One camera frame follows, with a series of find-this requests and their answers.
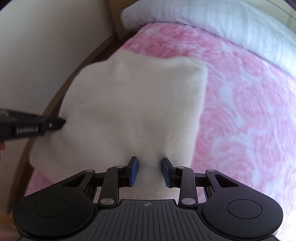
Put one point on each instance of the grey striped quilt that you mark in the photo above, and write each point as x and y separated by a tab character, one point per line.
219	20

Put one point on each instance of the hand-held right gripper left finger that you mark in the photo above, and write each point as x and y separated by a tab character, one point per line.
134	172

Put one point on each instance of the white striped cloth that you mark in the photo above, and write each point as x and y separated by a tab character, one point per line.
129	104

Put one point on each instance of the person's left hand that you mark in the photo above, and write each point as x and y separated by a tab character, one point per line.
1	146

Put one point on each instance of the pink rose bedsheet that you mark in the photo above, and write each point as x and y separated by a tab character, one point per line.
242	104

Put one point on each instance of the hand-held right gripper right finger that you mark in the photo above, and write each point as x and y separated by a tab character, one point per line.
165	173

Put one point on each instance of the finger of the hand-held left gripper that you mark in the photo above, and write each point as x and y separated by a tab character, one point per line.
55	124

